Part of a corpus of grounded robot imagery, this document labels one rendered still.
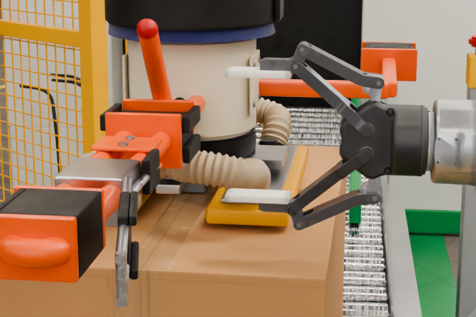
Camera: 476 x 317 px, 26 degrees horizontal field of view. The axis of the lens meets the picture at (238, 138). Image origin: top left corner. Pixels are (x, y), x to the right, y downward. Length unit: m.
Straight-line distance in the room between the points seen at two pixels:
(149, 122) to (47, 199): 0.30
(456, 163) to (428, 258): 2.95
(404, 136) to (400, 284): 1.02
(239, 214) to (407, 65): 0.49
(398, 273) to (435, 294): 1.54
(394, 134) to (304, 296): 0.20
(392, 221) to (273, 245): 1.27
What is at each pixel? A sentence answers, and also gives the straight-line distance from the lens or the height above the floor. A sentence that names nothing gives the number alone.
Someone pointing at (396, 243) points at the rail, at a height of 0.60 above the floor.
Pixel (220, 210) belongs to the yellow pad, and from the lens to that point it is 1.23.
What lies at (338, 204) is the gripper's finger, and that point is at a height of 1.01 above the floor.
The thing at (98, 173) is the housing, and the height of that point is 1.10.
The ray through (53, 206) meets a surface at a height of 1.10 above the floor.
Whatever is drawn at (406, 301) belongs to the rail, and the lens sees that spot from 1.99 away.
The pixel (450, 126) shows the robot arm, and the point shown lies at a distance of 1.06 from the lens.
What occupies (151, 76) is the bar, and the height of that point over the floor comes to 1.14.
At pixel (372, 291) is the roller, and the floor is 0.55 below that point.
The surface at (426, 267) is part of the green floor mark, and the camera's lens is 3.91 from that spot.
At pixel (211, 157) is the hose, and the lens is 1.20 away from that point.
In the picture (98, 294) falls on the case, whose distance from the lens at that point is 1.14.
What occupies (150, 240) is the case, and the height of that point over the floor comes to 0.94.
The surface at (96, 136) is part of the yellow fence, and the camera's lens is 2.60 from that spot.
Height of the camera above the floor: 1.33
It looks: 13 degrees down
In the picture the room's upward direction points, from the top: straight up
